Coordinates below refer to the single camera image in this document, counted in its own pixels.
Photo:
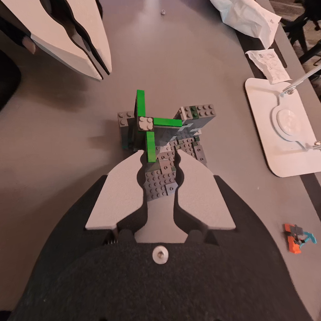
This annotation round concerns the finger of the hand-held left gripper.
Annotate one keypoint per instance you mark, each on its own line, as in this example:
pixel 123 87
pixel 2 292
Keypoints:
pixel 50 32
pixel 97 32

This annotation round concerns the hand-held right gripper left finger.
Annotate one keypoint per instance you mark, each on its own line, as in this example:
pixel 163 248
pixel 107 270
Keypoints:
pixel 117 195

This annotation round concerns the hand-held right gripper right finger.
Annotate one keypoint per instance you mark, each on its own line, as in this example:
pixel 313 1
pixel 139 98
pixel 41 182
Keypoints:
pixel 203 200

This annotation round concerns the grey and green brick build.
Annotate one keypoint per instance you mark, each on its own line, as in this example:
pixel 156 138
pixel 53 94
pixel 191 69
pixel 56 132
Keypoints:
pixel 160 180

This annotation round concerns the grey desk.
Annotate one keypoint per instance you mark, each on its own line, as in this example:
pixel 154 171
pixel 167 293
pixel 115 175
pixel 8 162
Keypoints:
pixel 175 62

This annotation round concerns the white desk stand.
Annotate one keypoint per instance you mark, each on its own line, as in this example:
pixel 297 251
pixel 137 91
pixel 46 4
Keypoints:
pixel 288 150

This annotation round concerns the person's left hand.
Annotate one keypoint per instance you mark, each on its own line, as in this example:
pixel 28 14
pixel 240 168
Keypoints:
pixel 28 46

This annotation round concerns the orange and blue brick figure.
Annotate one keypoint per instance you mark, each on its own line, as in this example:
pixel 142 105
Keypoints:
pixel 292 242

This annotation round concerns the white paper bag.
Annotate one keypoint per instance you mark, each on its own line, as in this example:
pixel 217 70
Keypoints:
pixel 245 17

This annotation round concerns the printed clear plastic bag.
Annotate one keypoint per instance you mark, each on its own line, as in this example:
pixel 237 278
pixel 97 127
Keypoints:
pixel 272 65

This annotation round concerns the black office chair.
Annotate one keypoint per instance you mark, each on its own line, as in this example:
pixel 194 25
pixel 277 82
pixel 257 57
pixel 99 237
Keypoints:
pixel 298 37

